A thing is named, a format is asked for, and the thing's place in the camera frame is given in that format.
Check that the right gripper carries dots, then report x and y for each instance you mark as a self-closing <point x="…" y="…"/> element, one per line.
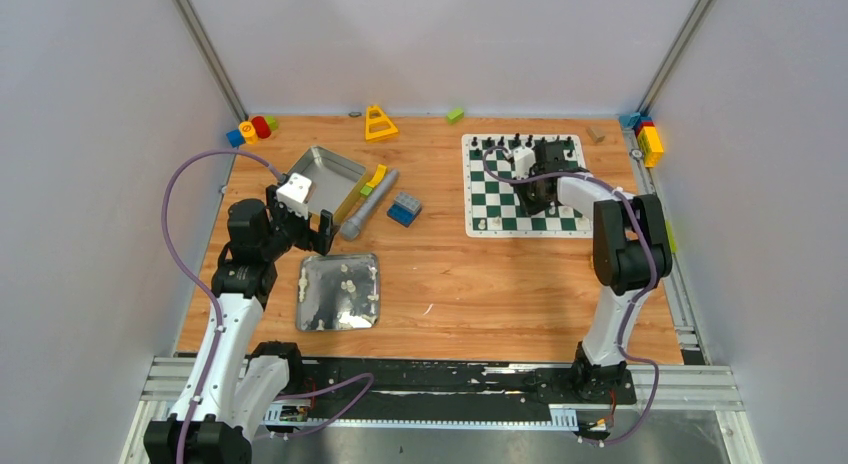
<point x="527" y="207"/>

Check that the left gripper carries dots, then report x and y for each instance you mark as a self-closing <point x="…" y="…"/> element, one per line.
<point x="299" y="222"/>

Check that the green white chess board mat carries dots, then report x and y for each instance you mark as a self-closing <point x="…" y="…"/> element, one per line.
<point x="491" y="207"/>

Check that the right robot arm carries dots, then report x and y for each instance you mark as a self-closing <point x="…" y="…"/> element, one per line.
<point x="631" y="254"/>

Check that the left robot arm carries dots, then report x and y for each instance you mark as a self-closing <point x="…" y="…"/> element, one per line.
<point x="229" y="390"/>

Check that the grey toy microphone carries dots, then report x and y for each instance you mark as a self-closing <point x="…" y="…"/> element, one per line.
<point x="353" y="225"/>

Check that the square metal tin box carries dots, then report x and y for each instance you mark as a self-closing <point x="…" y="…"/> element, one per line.
<point x="336" y="181"/>

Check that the brown wooden block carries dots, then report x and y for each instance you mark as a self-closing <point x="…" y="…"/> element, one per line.
<point x="596" y="134"/>

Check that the silver tin lid tray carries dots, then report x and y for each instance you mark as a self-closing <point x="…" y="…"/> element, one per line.
<point x="324" y="305"/>

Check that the grey and blue brick stack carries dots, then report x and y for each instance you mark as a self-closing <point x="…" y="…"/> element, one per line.
<point x="404" y="209"/>

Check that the coloured brick stack right corner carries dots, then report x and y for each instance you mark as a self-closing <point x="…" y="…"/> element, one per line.
<point x="647" y="136"/>

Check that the green block at back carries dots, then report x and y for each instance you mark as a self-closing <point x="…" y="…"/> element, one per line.
<point x="455" y="115"/>

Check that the yellow triangle toy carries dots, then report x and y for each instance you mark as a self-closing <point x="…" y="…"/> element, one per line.
<point x="378" y="125"/>

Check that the coloured blocks cluster left corner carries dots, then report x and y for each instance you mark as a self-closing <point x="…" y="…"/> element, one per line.
<point x="257" y="128"/>

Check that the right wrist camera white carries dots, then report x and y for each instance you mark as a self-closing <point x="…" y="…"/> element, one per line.
<point x="523" y="160"/>

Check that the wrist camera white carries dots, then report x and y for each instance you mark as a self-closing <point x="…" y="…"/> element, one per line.
<point x="523" y="160"/>
<point x="294" y="194"/>

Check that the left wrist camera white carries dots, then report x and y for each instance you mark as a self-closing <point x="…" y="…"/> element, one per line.
<point x="294" y="194"/>

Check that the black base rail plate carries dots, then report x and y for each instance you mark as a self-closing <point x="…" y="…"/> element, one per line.
<point x="440" y="391"/>

